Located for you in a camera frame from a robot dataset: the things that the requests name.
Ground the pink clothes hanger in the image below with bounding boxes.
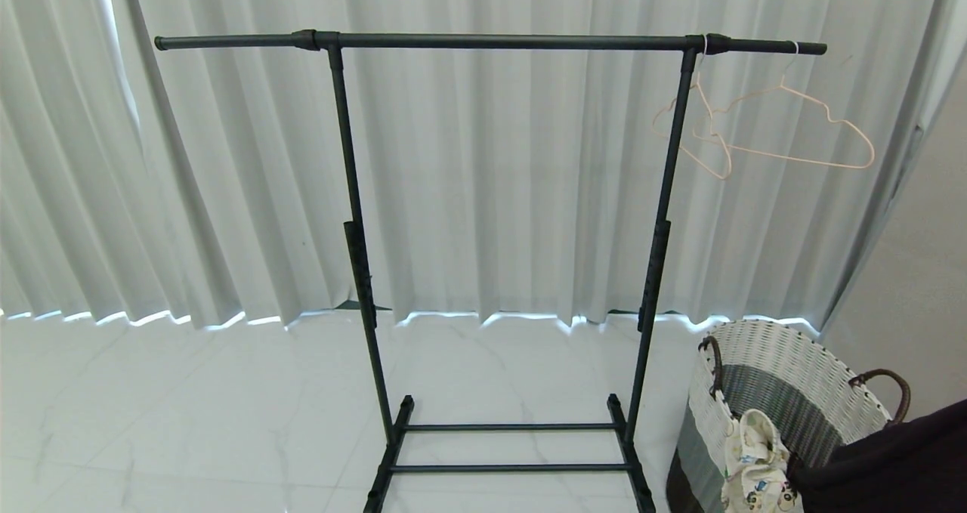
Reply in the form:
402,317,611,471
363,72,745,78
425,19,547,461
652,48,734,181
691,54,877,171

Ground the black garment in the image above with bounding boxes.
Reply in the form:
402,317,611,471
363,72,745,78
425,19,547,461
786,398,967,513

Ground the black clothes rack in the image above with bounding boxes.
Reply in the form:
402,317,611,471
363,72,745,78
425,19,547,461
153,29,828,513

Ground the white laundry basket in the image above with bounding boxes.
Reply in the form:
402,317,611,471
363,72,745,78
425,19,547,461
666,318,913,513

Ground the white curtain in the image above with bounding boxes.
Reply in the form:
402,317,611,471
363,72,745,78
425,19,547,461
0,0,967,334

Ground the cream printed garment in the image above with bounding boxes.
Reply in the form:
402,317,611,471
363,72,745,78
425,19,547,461
720,409,803,513

